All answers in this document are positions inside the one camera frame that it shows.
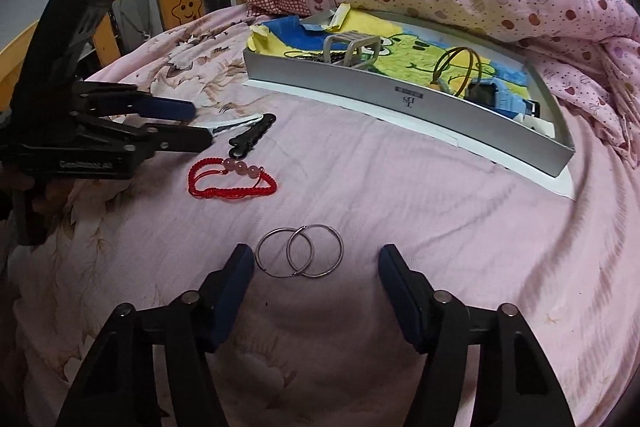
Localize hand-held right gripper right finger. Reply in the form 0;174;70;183
377;244;576;427

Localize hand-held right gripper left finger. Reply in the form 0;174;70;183
55;243;256;427

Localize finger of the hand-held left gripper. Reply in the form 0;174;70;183
75;81;197;122
75;112;214;155

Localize red string bead bracelet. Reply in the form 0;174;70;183
187;157;279;198

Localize black plastic hair clip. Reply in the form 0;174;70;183
228;113;277;159

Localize two silver rings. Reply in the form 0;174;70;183
286;223;345;280

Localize grey shallow box tray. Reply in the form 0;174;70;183
243;9;577;178

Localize grey hair claw clip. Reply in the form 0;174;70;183
322;32;383;70

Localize yellow cord loop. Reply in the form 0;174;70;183
431;47;483;96

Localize blue smart watch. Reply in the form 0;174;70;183
465;77;538;122

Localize green frog crayon drawing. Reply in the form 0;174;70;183
248;16;531;108

